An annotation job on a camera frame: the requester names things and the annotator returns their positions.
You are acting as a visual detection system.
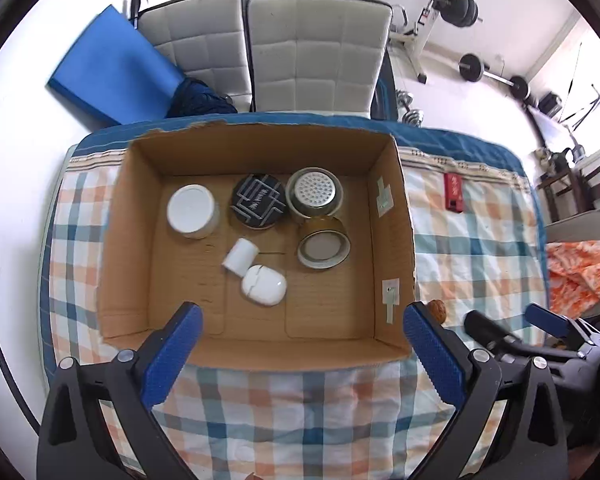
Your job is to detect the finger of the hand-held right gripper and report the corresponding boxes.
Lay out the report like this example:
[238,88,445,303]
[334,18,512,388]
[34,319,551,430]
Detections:
[465,309,525,357]
[524,302,600,357]

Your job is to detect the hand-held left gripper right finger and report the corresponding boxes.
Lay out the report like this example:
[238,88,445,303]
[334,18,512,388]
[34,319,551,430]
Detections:
[402,301,568,480]

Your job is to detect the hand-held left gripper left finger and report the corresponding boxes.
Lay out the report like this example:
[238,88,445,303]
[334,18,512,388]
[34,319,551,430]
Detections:
[36,301,204,480]

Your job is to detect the brown cardboard box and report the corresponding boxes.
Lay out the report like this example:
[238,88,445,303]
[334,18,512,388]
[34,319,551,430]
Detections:
[97,120,417,374]

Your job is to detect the white earbud case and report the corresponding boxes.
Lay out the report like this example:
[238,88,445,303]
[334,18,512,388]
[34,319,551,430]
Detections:
[240,265,288,307]

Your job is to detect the small white cylinder cup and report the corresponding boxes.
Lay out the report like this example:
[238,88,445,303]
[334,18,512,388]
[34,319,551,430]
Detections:
[222,238,259,277]

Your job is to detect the large white round jar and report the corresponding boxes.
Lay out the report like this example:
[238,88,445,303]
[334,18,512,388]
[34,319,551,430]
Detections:
[166,184,220,239]

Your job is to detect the gold round tin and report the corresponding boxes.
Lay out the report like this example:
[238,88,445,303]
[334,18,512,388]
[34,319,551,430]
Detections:
[297,217,351,271]

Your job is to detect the black patterned round tin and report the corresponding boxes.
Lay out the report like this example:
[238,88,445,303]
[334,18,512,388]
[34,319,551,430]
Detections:
[230,174,287,231]

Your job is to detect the silver metal tin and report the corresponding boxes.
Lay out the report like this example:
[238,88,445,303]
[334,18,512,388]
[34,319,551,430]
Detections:
[285,167,344,222]

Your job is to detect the orange patterned cloth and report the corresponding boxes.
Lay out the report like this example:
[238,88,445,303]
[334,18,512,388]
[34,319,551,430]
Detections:
[545,239,600,317]

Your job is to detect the grey chair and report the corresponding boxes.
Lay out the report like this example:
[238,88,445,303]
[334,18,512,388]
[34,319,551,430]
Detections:
[545,209,600,247]

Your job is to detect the checked tablecloth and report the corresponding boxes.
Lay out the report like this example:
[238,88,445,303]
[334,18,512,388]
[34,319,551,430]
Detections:
[40,112,552,480]

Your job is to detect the small red box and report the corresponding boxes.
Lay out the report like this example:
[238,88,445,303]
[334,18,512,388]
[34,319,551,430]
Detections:
[444,173,465,212]

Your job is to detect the dark brown chair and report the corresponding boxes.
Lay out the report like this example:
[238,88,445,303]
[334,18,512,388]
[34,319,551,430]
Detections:
[535,154,600,222]

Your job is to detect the small black speaker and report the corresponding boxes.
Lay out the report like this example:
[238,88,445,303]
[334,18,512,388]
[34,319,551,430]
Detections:
[537,91,564,117]

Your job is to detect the chrome dumbbells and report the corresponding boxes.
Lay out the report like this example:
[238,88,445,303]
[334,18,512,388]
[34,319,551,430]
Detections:
[395,91,427,126]

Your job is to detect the short barbell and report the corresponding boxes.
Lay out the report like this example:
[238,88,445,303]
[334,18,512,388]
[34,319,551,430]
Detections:
[458,53,531,101]

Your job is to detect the dark blue cloth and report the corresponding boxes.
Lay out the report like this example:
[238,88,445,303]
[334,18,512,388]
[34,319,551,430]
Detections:
[167,77,239,119]

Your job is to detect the blue patterned bench pad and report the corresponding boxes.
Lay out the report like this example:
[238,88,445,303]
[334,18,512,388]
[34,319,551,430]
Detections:
[372,52,399,122]

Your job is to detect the blue foam mat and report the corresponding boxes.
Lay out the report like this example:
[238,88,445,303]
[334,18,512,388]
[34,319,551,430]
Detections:
[47,5,187,126]

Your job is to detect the white padded chair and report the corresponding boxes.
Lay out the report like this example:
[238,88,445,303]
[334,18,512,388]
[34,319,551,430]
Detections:
[246,0,394,120]
[137,0,254,112]

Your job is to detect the white barbell rack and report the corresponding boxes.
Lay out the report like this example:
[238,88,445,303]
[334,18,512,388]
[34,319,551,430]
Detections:
[290,0,462,85]

